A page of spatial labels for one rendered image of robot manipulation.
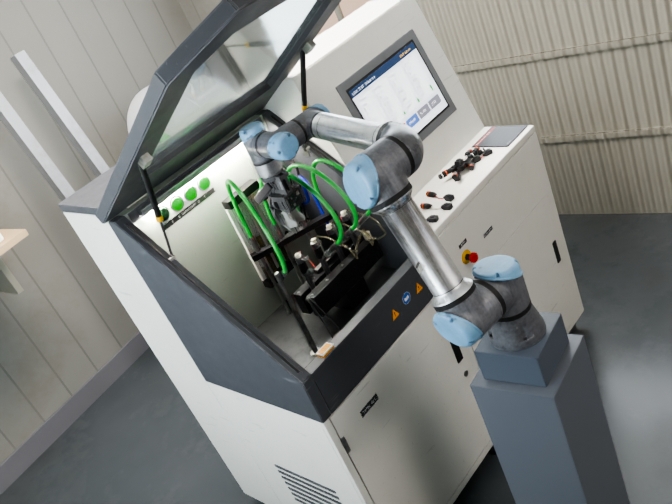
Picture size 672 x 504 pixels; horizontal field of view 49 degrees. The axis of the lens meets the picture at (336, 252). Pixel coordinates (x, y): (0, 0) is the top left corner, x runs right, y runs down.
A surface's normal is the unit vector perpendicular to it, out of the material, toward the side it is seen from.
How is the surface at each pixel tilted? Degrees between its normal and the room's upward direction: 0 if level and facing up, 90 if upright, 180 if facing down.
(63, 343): 90
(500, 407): 90
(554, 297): 90
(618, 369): 0
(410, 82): 76
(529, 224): 90
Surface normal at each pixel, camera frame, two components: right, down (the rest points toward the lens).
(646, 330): -0.37, -0.81
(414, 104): 0.60, -0.11
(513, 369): -0.52, 0.59
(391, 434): 0.70, 0.09
